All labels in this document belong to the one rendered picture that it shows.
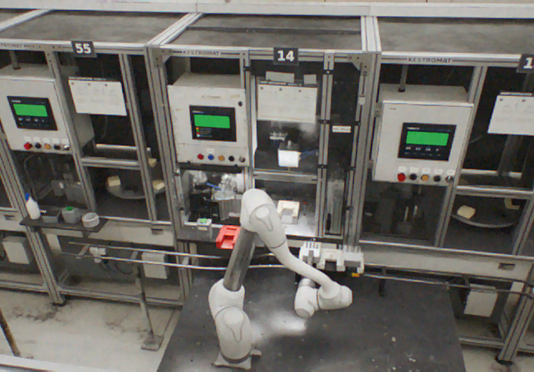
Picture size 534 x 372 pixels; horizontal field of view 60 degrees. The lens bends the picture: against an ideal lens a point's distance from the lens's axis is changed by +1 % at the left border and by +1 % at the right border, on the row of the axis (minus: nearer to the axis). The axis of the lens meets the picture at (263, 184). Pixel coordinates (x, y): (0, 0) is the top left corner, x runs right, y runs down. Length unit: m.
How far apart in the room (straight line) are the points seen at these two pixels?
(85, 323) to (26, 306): 0.54
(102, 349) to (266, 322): 1.38
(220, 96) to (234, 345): 1.24
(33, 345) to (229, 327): 1.86
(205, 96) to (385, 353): 1.61
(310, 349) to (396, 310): 0.56
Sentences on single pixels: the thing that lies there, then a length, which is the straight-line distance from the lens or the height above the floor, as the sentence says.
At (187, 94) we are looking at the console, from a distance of 2.48.
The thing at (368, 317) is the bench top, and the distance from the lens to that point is 2.70.
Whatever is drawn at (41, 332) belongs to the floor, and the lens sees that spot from 3.86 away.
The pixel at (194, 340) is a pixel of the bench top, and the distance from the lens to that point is 2.58.
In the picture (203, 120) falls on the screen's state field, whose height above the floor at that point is 1.65.
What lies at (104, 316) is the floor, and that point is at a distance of 3.79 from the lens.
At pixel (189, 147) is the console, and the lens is 2.62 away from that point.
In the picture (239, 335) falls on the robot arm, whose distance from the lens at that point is 2.30.
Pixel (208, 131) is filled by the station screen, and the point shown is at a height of 1.59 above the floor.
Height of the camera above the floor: 2.67
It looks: 32 degrees down
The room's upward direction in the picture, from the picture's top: 1 degrees counter-clockwise
